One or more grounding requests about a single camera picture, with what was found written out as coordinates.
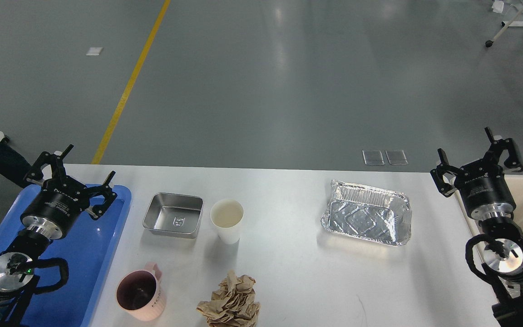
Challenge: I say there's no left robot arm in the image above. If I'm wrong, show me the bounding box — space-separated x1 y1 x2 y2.
0 145 118 327

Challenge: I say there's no blue plastic tray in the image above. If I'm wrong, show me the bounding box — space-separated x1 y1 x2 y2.
0 185 132 327

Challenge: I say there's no clear floor plate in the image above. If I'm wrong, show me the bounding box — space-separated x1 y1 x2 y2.
385 149 409 165
362 150 385 166

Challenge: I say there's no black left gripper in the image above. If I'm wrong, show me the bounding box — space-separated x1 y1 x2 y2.
20 144 118 240

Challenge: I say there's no aluminium foil tray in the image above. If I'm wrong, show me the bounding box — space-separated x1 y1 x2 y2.
321 179 412 247

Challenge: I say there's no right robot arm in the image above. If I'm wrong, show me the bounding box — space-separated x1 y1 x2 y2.
430 128 523 327

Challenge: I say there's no dark seated person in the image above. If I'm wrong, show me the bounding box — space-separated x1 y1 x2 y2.
0 139 31 188

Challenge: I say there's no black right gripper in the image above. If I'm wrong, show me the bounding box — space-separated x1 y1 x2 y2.
430 127 523 221

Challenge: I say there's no left clear floor plate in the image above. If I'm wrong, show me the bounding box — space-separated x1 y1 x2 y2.
362 150 385 166

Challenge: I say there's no white paper cup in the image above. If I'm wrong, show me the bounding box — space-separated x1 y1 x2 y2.
210 199 244 245

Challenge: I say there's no steel rectangular container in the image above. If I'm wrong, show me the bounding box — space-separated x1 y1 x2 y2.
143 193 204 239

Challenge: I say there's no crumpled brown paper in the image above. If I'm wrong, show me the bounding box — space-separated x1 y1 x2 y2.
196 270 260 327

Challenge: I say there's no pink ribbed mug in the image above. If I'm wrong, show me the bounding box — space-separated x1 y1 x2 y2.
115 262 166 322

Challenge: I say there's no right clear floor plate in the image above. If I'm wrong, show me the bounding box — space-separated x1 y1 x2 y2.
385 149 409 165

